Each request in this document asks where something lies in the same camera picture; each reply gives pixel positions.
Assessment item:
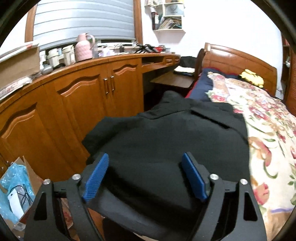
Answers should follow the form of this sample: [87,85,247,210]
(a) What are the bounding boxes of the folded light cloth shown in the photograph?
[173,66,196,77]

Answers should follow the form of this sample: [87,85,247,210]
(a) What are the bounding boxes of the grey window blind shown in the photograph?
[32,0,136,50]

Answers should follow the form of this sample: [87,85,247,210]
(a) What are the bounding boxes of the white paper bag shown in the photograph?
[165,3,184,16]

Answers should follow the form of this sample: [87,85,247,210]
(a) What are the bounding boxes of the black device on stand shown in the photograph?
[134,43,158,53]

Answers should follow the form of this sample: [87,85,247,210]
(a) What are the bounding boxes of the dark wooden side table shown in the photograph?
[150,70,196,93]

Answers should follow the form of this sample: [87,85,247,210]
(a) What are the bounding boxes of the pink thermos jug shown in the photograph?
[75,32,96,62]

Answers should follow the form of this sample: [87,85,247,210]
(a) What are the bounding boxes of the large flat cardboard box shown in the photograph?
[0,42,41,81]

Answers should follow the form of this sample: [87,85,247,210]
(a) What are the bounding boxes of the black cable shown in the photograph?
[16,184,35,207]

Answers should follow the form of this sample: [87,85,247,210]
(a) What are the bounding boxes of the floral blanket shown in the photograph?
[205,71,296,240]

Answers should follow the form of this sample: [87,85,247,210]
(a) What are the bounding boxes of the white wall shelf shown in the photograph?
[144,0,186,33]

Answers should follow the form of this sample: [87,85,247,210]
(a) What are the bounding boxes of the black coat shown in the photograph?
[82,90,251,240]

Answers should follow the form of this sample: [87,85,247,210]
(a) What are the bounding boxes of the white ceramic jar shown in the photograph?
[62,45,76,65]
[47,48,63,68]

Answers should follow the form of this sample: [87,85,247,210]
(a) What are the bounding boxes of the open cardboard box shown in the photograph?
[0,156,44,232]

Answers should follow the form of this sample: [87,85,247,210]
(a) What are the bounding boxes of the row of books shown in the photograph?
[158,17,182,29]

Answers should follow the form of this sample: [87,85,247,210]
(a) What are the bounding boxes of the wooden louvered wardrobe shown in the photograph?
[281,32,296,107]

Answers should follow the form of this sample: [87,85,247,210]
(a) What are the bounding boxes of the dark brown chair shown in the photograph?
[173,48,206,81]

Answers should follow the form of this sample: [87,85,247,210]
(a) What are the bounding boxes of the black binder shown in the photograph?
[151,11,159,30]

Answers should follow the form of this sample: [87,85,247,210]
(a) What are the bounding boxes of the wooden bed headboard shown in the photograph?
[194,42,278,95]

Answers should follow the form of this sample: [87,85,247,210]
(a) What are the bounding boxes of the yellow plush toy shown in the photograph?
[238,69,264,88]

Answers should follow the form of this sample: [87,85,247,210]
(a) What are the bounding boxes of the wooden desk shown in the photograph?
[0,52,181,183]

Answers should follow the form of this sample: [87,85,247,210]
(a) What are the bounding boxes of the blue bubble wrap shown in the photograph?
[0,162,36,223]

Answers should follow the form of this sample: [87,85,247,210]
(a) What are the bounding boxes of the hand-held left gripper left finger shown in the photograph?
[23,153,110,241]

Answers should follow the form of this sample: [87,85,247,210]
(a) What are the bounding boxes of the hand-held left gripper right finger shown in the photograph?
[181,152,267,241]

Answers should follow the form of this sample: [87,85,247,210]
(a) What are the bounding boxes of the white charger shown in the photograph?
[7,189,23,216]

